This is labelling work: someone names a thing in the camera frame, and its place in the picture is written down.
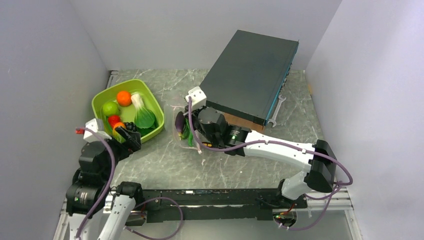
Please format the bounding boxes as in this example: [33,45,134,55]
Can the white green toy bok choy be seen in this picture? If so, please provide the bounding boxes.
[131,93,156,129]

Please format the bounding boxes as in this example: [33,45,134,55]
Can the purple toy eggplant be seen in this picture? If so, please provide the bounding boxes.
[174,111,186,138]

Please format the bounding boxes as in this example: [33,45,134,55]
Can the clear pink zip top bag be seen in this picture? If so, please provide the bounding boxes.
[163,104,202,154]

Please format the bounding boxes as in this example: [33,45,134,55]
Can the green toy cucumber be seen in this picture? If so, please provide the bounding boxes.
[179,125,190,140]

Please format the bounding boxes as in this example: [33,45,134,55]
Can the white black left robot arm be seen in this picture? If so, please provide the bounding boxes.
[65,126,144,240]

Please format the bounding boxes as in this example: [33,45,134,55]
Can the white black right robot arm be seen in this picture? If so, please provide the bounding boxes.
[185,107,337,208]

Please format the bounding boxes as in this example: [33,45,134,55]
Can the black toy grapes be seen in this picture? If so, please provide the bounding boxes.
[124,122,138,132]

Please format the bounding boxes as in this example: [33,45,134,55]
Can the orange black screwdriver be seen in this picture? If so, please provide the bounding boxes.
[202,142,214,148]

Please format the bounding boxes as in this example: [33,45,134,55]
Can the brown wooden board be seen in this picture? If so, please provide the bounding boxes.
[223,112,264,133]

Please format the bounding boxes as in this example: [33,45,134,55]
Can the orange green toy mango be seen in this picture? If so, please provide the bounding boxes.
[112,122,127,139]

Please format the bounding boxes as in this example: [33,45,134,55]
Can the red toy pepper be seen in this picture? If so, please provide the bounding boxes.
[107,114,121,129]

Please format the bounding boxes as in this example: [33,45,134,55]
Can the lime green plastic basket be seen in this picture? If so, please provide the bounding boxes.
[91,79,165,143]

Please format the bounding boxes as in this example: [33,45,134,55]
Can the green toy apple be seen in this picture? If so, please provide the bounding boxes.
[101,101,120,117]

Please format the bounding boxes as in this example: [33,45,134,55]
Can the orange toy fruit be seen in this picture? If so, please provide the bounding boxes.
[116,91,132,107]

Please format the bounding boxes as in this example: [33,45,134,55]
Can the dark rack server box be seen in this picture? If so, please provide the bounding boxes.
[199,30,299,126]

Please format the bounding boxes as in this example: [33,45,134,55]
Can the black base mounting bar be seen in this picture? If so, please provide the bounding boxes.
[135,188,308,223]

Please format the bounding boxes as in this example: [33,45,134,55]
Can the silver open end wrench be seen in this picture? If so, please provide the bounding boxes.
[267,94,287,128]

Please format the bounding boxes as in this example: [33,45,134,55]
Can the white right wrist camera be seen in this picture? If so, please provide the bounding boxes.
[184,86,207,110]

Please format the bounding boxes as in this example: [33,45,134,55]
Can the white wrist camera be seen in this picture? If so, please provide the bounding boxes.
[83,118,112,143]
[184,86,207,110]

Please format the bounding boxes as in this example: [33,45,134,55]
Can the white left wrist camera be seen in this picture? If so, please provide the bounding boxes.
[83,118,112,143]

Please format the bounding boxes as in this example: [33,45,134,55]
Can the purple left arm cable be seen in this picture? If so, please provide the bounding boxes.
[74,127,117,240]

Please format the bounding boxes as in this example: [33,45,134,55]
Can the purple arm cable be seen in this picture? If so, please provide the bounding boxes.
[187,96,354,232]
[74,127,117,240]

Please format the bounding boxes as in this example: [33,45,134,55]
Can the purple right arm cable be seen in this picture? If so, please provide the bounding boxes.
[187,96,354,232]

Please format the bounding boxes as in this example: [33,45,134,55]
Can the aluminium frame rail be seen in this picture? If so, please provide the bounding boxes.
[52,188,362,240]

